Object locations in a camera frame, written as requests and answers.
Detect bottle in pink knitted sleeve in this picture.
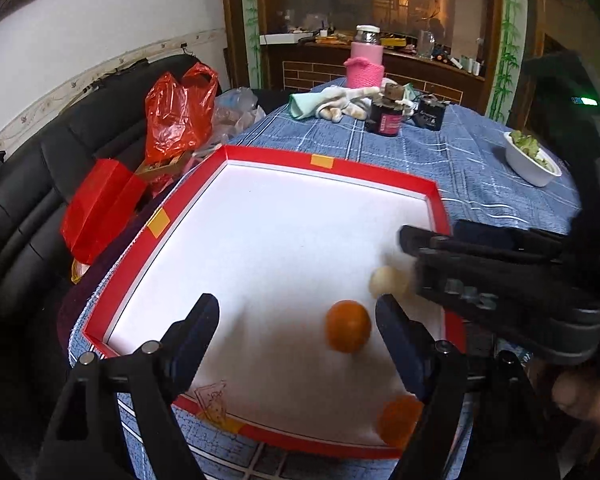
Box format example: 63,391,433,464
344,25,386,90

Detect brown cardboard box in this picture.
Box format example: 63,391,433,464
135,152,196,182

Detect wooden cabinet partition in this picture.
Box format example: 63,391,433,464
220,0,546,123

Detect black leather sofa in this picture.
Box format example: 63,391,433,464
0,52,231,411

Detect blue plaid tablecloth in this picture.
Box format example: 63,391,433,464
67,77,583,480

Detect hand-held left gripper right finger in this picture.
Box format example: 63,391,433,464
375,294,561,480

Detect small black box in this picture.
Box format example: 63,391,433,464
414,97,448,132

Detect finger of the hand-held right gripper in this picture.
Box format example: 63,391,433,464
399,220,577,262
415,247,597,327

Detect red rimmed white box tray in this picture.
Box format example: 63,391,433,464
82,144,468,461

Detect white flat box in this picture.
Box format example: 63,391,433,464
259,32,314,46

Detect white bowl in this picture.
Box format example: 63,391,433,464
503,130,563,187

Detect red gift box lid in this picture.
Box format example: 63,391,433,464
60,158,148,266

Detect black jar with pink label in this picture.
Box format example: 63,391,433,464
365,84,412,137

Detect light green cloth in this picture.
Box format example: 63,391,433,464
287,89,331,121

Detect clear plastic bags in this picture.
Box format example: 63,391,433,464
195,87,267,161

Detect person's right hand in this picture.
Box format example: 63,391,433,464
535,360,600,426

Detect green vegetable scraps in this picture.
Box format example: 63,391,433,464
510,130,557,166

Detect white round fruit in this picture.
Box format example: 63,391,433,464
369,266,412,299

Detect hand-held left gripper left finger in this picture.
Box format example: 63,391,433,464
35,293,221,480

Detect orange tangerine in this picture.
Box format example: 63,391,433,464
377,395,426,448
326,300,372,354

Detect red plastic bag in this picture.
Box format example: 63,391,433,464
144,62,219,166

